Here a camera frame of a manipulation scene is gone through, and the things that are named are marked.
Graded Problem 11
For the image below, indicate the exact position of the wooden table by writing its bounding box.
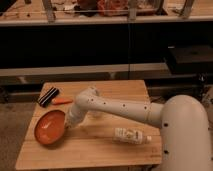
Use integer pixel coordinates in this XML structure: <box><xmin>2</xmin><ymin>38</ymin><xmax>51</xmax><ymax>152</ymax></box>
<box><xmin>15</xmin><ymin>80</ymin><xmax>161</xmax><ymax>171</ymax></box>

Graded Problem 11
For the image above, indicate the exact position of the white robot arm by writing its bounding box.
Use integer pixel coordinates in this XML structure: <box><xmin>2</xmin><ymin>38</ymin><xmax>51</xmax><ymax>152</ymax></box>
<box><xmin>65</xmin><ymin>87</ymin><xmax>213</xmax><ymax>171</ymax></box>

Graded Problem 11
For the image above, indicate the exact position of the orange ceramic bowl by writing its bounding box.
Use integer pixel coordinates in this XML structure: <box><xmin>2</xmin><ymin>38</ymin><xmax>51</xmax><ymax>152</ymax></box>
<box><xmin>34</xmin><ymin>110</ymin><xmax>65</xmax><ymax>145</ymax></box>

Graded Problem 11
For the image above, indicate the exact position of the black box on shelf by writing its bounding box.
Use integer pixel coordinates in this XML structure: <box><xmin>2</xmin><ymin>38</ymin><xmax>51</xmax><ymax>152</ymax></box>
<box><xmin>165</xmin><ymin>45</ymin><xmax>213</xmax><ymax>74</ymax></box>

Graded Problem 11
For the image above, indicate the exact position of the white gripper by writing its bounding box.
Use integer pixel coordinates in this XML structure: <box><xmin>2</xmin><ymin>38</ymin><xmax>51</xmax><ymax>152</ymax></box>
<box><xmin>64</xmin><ymin>113</ymin><xmax>84</xmax><ymax>128</ymax></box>

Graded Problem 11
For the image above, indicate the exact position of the orange carrot toy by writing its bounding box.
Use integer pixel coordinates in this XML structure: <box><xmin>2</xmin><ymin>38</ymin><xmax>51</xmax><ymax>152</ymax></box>
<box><xmin>51</xmin><ymin>98</ymin><xmax>73</xmax><ymax>105</ymax></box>

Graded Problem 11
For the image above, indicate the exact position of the white plastic bottle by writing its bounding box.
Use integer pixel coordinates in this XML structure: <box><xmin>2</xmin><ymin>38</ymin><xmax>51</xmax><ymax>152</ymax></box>
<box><xmin>113</xmin><ymin>128</ymin><xmax>152</xmax><ymax>144</ymax></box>

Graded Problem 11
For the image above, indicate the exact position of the metal shelf rack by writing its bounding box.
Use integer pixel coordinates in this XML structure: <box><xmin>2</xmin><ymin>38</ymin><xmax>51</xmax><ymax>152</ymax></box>
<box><xmin>0</xmin><ymin>0</ymin><xmax>213</xmax><ymax>26</ymax></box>

